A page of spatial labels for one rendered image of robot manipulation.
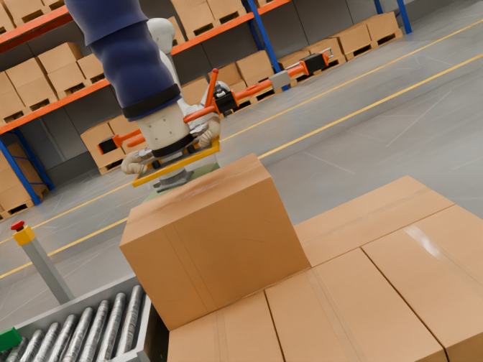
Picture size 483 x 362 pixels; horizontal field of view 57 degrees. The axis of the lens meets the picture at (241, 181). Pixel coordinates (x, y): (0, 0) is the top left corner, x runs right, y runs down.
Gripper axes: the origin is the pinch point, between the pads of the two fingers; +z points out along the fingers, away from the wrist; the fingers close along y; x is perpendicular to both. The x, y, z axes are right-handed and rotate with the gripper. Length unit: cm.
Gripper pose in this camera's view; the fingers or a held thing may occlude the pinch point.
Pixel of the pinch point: (223, 101)
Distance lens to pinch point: 169.7
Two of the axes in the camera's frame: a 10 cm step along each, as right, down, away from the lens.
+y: 4.0, 8.6, 3.1
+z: 1.2, 2.9, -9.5
